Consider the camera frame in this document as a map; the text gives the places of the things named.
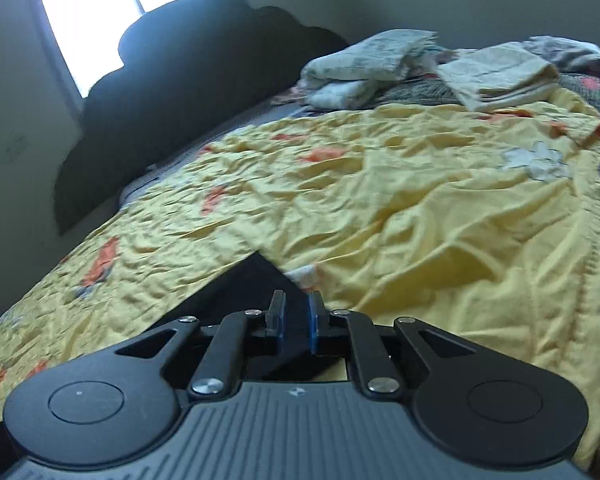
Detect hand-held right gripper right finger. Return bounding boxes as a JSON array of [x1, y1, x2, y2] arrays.
[[306, 290, 486, 397]]

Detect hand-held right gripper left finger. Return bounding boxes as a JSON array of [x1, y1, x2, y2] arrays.
[[115, 290, 287, 402]]

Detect black pants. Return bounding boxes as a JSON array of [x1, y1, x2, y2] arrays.
[[145, 251, 353, 383]]

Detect yellow floral blanket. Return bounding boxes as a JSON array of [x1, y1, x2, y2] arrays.
[[0, 87, 600, 471]]

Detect grey pillow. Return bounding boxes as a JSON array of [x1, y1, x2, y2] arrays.
[[119, 91, 311, 207]]

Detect dark scalloped headboard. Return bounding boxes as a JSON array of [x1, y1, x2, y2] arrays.
[[54, 0, 351, 236]]

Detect white floral folded quilt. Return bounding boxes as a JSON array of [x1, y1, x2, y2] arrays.
[[299, 29, 442, 109]]

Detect cream folded towel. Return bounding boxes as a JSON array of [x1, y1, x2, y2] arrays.
[[436, 42, 562, 112]]

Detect bedroom window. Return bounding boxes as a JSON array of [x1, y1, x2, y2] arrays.
[[22, 0, 233, 101]]

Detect grey patterned quilt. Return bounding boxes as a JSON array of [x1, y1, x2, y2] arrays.
[[375, 35, 600, 116]]

